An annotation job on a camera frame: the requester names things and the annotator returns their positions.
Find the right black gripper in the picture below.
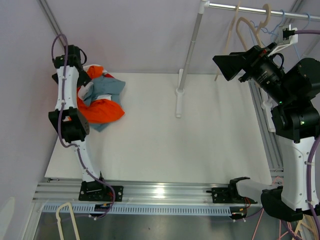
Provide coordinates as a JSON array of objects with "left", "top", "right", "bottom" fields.
[{"left": 213, "top": 43, "right": 294, "bottom": 106}]

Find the beige wooden hanger front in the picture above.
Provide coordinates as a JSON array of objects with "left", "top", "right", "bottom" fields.
[{"left": 213, "top": 0, "right": 243, "bottom": 82}]

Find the grey blue t shirt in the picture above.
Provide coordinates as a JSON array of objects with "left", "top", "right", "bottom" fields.
[{"left": 81, "top": 75, "right": 127, "bottom": 133}]

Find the orange t shirt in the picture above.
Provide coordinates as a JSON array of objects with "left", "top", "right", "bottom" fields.
[{"left": 76, "top": 65, "right": 126, "bottom": 125}]

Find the white t shirt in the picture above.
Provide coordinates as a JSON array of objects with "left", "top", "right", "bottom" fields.
[{"left": 77, "top": 75, "right": 112, "bottom": 102}]

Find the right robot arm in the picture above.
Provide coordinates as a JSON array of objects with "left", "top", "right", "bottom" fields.
[{"left": 213, "top": 43, "right": 320, "bottom": 222}]

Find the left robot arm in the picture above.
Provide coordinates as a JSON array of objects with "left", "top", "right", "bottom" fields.
[{"left": 48, "top": 45, "right": 108, "bottom": 201}]

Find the beige hanger on floor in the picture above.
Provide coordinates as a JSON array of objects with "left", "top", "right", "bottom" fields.
[{"left": 55, "top": 202, "right": 81, "bottom": 240}]

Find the pile of hangers on floor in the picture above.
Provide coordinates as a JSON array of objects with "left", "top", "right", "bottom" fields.
[{"left": 251, "top": 207, "right": 316, "bottom": 240}]

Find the white object at corner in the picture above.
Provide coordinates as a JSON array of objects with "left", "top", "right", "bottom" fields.
[{"left": 0, "top": 197, "right": 16, "bottom": 240}]

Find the white clothes rack post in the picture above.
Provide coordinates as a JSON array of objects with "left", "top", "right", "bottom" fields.
[{"left": 175, "top": 0, "right": 210, "bottom": 119}]

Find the metal clothes rack rail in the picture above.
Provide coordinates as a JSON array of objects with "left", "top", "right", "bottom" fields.
[{"left": 206, "top": 2, "right": 320, "bottom": 22}]

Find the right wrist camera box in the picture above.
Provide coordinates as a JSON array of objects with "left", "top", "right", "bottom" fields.
[{"left": 268, "top": 24, "right": 299, "bottom": 56}]

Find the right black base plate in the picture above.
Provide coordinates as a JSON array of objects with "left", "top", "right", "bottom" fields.
[{"left": 206, "top": 186, "right": 258, "bottom": 204}]

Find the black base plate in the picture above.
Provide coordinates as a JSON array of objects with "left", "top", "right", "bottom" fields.
[
  {"left": 78, "top": 181, "right": 124, "bottom": 202},
  {"left": 206, "top": 186, "right": 258, "bottom": 204}
]

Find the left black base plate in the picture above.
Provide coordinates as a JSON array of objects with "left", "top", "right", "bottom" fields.
[{"left": 78, "top": 181, "right": 124, "bottom": 202}]

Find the white slotted cable duct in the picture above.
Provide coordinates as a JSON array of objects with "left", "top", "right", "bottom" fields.
[{"left": 43, "top": 202, "right": 232, "bottom": 216}]

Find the aluminium mounting rail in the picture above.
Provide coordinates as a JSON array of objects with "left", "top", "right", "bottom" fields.
[{"left": 32, "top": 178, "right": 281, "bottom": 207}]

